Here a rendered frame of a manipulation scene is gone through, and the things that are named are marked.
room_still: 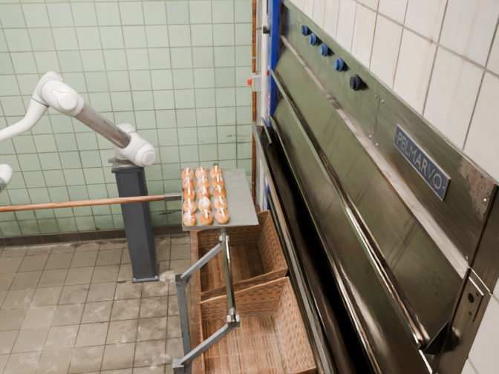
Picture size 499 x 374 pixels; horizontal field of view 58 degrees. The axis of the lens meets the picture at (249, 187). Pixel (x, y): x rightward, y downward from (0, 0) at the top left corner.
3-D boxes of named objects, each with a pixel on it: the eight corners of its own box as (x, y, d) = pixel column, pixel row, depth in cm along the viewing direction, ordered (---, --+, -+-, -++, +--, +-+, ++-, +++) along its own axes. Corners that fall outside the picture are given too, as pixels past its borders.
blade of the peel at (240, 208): (182, 231, 210) (182, 225, 209) (181, 173, 256) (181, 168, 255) (258, 224, 214) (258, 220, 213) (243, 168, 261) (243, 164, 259)
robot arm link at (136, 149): (148, 142, 296) (166, 154, 282) (134, 162, 295) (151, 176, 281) (51, 71, 237) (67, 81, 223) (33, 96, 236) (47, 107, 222)
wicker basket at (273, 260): (269, 243, 297) (270, 208, 282) (287, 306, 250) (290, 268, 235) (195, 249, 291) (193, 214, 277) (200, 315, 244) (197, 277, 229)
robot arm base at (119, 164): (110, 156, 310) (108, 150, 307) (142, 155, 312) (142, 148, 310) (106, 170, 295) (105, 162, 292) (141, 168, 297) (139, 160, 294)
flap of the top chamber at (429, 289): (277, 74, 240) (291, 37, 231) (432, 353, 89) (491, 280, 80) (269, 71, 239) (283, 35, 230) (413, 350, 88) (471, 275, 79)
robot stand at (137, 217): (134, 266, 364) (114, 156, 311) (160, 263, 366) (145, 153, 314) (131, 283, 346) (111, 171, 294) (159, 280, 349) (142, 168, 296)
